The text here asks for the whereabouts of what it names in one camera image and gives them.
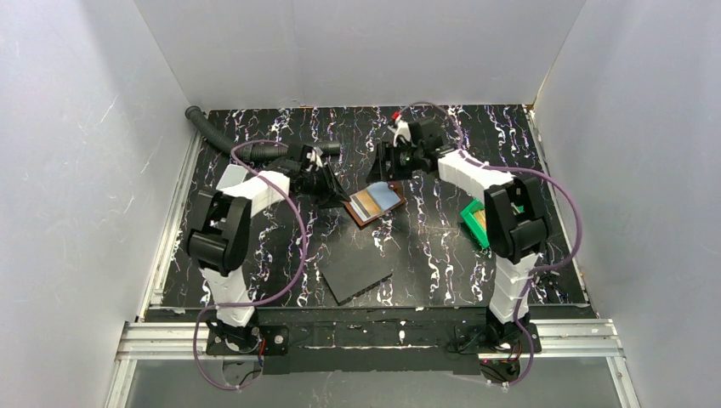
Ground white plastic box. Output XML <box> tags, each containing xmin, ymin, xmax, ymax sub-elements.
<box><xmin>216</xmin><ymin>164</ymin><xmax>247</xmax><ymax>191</ymax></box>

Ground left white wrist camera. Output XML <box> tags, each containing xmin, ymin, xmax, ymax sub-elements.
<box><xmin>306</xmin><ymin>147</ymin><xmax>325</xmax><ymax>172</ymax></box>

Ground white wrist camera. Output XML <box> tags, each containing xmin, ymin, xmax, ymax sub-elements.
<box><xmin>388</xmin><ymin>111</ymin><xmax>413</xmax><ymax>147</ymax></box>
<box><xmin>306</xmin><ymin>147</ymin><xmax>325</xmax><ymax>172</ymax></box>

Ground brown leather card holder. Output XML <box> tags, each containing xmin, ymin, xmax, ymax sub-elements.
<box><xmin>343</xmin><ymin>182</ymin><xmax>406</xmax><ymax>229</ymax></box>

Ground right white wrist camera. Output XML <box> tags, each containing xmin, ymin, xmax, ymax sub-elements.
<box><xmin>388</xmin><ymin>111</ymin><xmax>413</xmax><ymax>147</ymax></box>

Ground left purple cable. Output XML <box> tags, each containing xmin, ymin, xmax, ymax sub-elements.
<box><xmin>192</xmin><ymin>140</ymin><xmax>309</xmax><ymax>392</ymax></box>

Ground black foam block front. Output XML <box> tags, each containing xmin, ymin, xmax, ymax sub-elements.
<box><xmin>320</xmin><ymin>250</ymin><xmax>398</xmax><ymax>307</ymax></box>

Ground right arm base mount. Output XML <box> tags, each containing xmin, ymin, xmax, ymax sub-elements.
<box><xmin>446</xmin><ymin>320</ymin><xmax>542</xmax><ymax>388</ymax></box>

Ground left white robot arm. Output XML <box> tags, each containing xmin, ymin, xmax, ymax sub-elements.
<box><xmin>185</xmin><ymin>144</ymin><xmax>350</xmax><ymax>342</ymax></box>

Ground black corrugated hose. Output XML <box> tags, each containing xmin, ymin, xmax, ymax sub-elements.
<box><xmin>185</xmin><ymin>105</ymin><xmax>343</xmax><ymax>163</ymax></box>

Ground cards in green tray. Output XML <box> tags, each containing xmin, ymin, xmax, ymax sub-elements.
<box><xmin>472</xmin><ymin>209</ymin><xmax>487</xmax><ymax>231</ymax></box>

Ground green plastic card tray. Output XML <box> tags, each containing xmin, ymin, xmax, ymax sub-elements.
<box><xmin>460</xmin><ymin>199</ymin><xmax>525</xmax><ymax>252</ymax></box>

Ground purple cable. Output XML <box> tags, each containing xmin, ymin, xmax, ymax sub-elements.
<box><xmin>396</xmin><ymin>101</ymin><xmax>583</xmax><ymax>389</ymax></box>
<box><xmin>192</xmin><ymin>140</ymin><xmax>309</xmax><ymax>392</ymax></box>

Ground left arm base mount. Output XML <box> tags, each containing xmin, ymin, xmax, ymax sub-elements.
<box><xmin>204</xmin><ymin>318</ymin><xmax>290</xmax><ymax>386</ymax></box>

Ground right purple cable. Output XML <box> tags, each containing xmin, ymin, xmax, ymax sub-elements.
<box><xmin>396</xmin><ymin>101</ymin><xmax>583</xmax><ymax>389</ymax></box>

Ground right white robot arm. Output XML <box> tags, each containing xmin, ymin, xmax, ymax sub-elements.
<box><xmin>366</xmin><ymin>113</ymin><xmax>551</xmax><ymax>343</ymax></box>

